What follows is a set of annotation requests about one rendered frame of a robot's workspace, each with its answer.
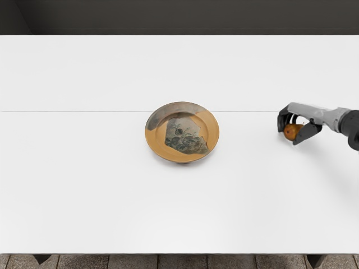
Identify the brown pear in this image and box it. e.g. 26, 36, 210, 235
283, 122, 306, 141

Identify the ochre plate with printed pattern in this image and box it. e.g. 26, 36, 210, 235
145, 100, 220, 164

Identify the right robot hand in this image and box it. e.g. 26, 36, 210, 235
277, 101, 351, 146

